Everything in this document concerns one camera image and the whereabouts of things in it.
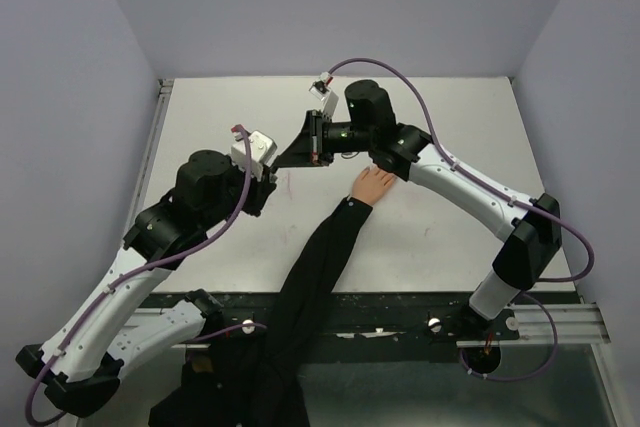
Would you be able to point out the mannequin hand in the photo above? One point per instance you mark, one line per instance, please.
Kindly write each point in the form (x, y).
(371, 185)

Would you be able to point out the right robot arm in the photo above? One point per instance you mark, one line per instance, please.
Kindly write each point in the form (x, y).
(527, 227)

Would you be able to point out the aluminium rail frame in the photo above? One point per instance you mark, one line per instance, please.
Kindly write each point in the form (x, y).
(415, 241)

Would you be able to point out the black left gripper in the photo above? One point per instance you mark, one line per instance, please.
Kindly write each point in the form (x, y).
(261, 191)

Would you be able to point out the black sleeve forearm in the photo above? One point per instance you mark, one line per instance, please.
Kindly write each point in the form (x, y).
(253, 380)

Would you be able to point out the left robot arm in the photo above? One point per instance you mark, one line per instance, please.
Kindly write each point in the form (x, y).
(82, 366)

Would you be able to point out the metal sheet panel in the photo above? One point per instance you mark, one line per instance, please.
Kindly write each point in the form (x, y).
(570, 393)

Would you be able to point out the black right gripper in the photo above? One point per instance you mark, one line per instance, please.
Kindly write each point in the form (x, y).
(307, 150)

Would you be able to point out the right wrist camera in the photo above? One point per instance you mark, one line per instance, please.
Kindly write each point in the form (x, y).
(327, 98)

